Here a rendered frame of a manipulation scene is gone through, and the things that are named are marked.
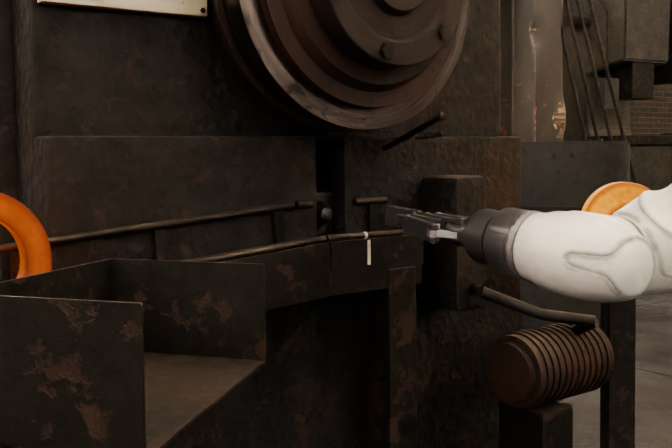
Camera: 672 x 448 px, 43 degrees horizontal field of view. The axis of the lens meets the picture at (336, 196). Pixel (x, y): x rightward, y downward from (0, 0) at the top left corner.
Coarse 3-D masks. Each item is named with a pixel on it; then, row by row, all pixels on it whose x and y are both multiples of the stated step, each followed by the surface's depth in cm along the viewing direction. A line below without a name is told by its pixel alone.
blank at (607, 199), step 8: (608, 184) 158; (616, 184) 156; (624, 184) 156; (632, 184) 156; (600, 192) 156; (608, 192) 156; (616, 192) 156; (624, 192) 156; (632, 192) 156; (640, 192) 156; (592, 200) 156; (600, 200) 156; (608, 200) 156; (616, 200) 156; (624, 200) 156; (632, 200) 156; (584, 208) 157; (592, 208) 156; (600, 208) 156; (608, 208) 156; (616, 208) 156
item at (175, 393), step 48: (0, 288) 85; (48, 288) 92; (96, 288) 101; (144, 288) 102; (192, 288) 100; (240, 288) 98; (0, 336) 77; (48, 336) 76; (96, 336) 74; (144, 336) 102; (192, 336) 100; (240, 336) 98; (0, 384) 78; (48, 384) 76; (96, 384) 74; (144, 384) 73; (192, 384) 91; (0, 432) 78; (48, 432) 76; (96, 432) 74; (144, 432) 73
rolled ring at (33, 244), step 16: (0, 208) 106; (16, 208) 107; (16, 224) 107; (32, 224) 108; (16, 240) 109; (32, 240) 108; (48, 240) 109; (32, 256) 108; (48, 256) 109; (32, 272) 108
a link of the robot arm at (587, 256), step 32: (544, 224) 105; (576, 224) 102; (608, 224) 100; (512, 256) 108; (544, 256) 103; (576, 256) 100; (608, 256) 97; (640, 256) 98; (544, 288) 106; (576, 288) 101; (608, 288) 98; (640, 288) 99
